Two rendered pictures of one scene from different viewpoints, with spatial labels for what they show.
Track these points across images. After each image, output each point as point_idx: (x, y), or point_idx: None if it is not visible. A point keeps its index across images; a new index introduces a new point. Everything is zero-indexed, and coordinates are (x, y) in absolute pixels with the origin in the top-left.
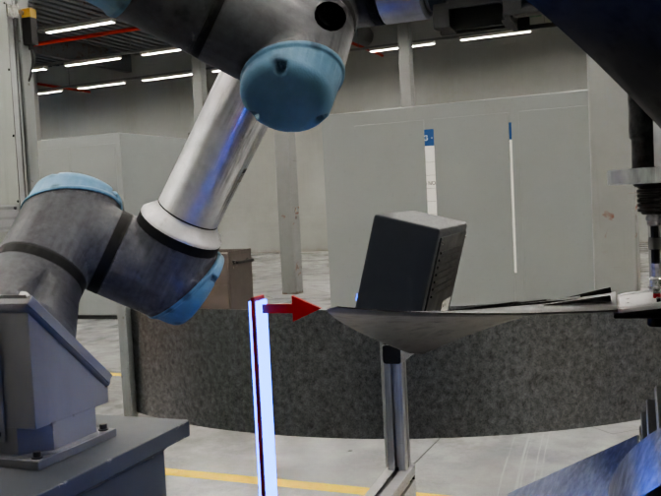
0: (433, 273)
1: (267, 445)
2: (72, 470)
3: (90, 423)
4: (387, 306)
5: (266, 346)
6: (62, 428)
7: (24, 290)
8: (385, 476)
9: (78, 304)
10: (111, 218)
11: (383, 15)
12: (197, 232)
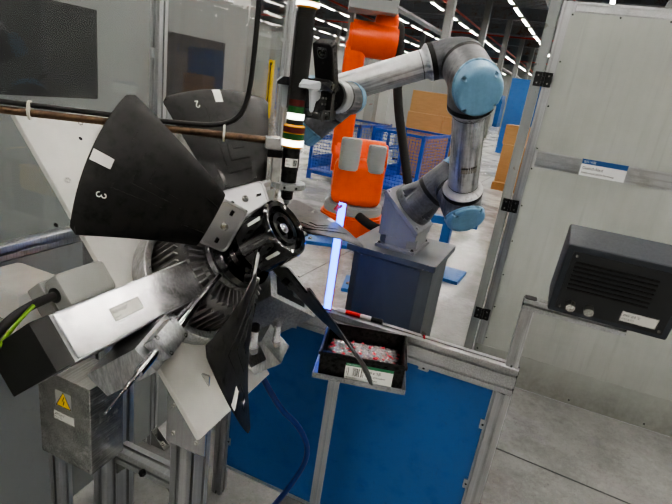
0: (566, 272)
1: (333, 248)
2: (372, 248)
3: (403, 245)
4: (553, 280)
5: (340, 218)
6: (389, 239)
7: (404, 191)
8: (493, 357)
9: (426, 205)
10: (446, 177)
11: None
12: (450, 191)
